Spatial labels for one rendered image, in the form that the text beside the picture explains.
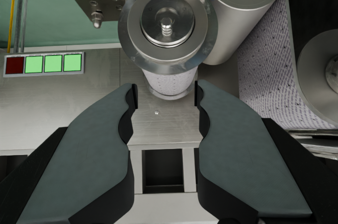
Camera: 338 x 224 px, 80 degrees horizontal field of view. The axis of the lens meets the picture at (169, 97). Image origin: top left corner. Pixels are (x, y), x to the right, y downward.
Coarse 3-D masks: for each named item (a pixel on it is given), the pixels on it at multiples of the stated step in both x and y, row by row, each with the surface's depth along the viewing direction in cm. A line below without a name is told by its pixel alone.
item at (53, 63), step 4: (48, 56) 63; (52, 56) 63; (56, 56) 63; (60, 56) 63; (48, 60) 63; (52, 60) 63; (56, 60) 63; (60, 60) 63; (48, 64) 63; (52, 64) 63; (56, 64) 63; (60, 64) 63; (48, 68) 62; (52, 68) 62; (56, 68) 62; (60, 68) 62
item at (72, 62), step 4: (68, 56) 63; (72, 56) 63; (76, 56) 63; (64, 60) 63; (68, 60) 63; (72, 60) 63; (76, 60) 63; (64, 64) 63; (68, 64) 63; (72, 64) 63; (76, 64) 62; (64, 68) 62; (68, 68) 62; (72, 68) 62; (76, 68) 62
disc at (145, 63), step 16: (128, 0) 31; (208, 0) 30; (208, 16) 30; (192, 32) 30; (208, 32) 29; (128, 48) 29; (208, 48) 29; (144, 64) 29; (160, 64) 29; (176, 64) 29; (192, 64) 29
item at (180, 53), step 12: (144, 0) 29; (192, 0) 29; (132, 12) 29; (204, 12) 29; (132, 24) 29; (204, 24) 29; (132, 36) 29; (192, 36) 28; (204, 36) 28; (144, 48) 28; (156, 48) 28; (168, 48) 28; (180, 48) 28; (192, 48) 28; (156, 60) 28; (168, 60) 28; (180, 60) 29
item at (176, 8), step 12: (156, 0) 28; (168, 0) 28; (180, 0) 28; (144, 12) 28; (156, 12) 28; (168, 12) 28; (180, 12) 28; (192, 12) 28; (144, 24) 28; (156, 24) 28; (180, 24) 28; (192, 24) 28; (144, 36) 30; (156, 36) 27; (180, 36) 27
